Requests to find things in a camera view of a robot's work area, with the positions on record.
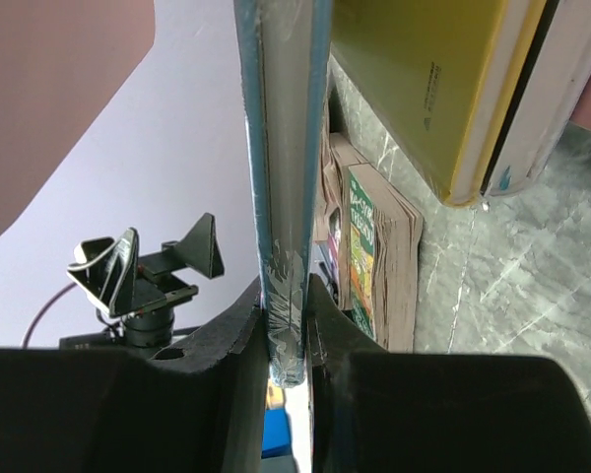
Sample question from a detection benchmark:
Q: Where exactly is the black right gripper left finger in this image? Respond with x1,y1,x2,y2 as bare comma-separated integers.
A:
0,282,268,472

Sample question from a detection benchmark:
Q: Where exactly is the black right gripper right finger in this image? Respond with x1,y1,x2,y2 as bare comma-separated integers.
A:
305,275,591,472

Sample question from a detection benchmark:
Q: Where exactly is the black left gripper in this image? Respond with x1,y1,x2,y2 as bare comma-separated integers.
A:
67,213,225,351

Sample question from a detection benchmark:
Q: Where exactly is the light blue book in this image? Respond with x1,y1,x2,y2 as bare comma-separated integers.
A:
233,1,333,387

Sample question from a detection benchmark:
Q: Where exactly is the yellow book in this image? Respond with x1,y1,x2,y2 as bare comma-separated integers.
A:
332,0,546,207

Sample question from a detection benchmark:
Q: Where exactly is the Wuthering Heights dark blue book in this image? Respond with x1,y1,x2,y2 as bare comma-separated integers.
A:
482,1,591,197

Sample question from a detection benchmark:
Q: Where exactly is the green Treehouse book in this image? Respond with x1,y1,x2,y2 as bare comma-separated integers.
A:
348,164,424,353

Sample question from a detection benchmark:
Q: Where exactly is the purple paperback book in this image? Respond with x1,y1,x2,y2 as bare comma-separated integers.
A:
313,101,352,310

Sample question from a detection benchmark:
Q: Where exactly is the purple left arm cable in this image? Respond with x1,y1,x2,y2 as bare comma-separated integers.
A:
20,281,78,350

